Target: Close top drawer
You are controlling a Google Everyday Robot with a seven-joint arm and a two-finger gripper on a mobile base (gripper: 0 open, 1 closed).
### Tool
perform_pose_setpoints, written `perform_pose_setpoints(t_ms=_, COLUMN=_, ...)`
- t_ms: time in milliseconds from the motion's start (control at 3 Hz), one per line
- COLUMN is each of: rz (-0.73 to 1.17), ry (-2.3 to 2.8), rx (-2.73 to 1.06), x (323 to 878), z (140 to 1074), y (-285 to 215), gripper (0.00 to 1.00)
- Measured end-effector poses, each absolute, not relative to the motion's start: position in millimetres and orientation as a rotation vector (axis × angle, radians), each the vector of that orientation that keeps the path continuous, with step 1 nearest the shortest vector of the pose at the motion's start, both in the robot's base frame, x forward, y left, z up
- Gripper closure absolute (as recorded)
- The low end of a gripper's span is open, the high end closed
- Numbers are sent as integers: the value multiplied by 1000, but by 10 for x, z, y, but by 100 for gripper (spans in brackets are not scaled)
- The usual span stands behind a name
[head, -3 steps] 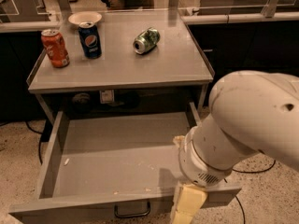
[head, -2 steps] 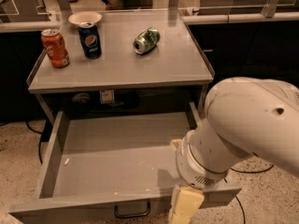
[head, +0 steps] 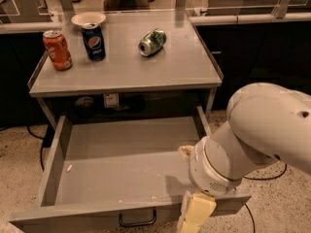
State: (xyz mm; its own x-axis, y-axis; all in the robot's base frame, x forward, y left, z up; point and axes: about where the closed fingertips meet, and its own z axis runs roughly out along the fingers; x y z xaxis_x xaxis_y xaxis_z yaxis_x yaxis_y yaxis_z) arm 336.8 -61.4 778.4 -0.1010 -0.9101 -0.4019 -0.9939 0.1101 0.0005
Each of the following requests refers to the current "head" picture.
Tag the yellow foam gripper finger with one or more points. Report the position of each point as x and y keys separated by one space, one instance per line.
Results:
x=195 y=210
x=185 y=151

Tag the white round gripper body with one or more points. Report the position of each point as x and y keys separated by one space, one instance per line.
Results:
x=201 y=169

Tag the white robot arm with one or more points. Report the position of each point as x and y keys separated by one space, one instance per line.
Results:
x=265 y=123

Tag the green crushed soda can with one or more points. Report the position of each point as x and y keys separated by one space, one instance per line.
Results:
x=152 y=42

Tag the grey metal cabinet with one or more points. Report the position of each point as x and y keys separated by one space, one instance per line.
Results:
x=183 y=63

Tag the white horizontal rail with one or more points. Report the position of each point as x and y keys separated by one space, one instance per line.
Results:
x=248 y=19

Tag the orange soda can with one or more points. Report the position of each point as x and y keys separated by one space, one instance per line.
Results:
x=57 y=48

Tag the grey top drawer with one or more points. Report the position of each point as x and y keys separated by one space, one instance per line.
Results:
x=113 y=174

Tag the blue pepsi can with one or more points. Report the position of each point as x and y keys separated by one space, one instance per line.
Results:
x=93 y=41

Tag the white bowl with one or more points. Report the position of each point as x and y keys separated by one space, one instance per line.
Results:
x=81 y=18

